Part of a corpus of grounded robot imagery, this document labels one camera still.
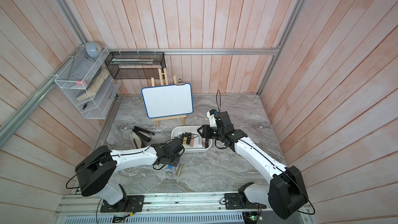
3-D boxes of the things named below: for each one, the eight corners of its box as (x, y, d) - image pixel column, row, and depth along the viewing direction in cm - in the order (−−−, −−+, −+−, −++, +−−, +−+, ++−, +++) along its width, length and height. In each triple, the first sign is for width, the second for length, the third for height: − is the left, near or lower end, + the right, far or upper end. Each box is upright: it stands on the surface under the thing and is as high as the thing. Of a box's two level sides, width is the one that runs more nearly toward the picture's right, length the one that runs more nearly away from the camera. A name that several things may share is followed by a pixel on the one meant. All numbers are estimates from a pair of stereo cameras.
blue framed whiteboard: (151, 125, 105) (140, 99, 84) (151, 114, 110) (141, 87, 90) (193, 120, 107) (193, 93, 87) (191, 110, 113) (190, 82, 93)
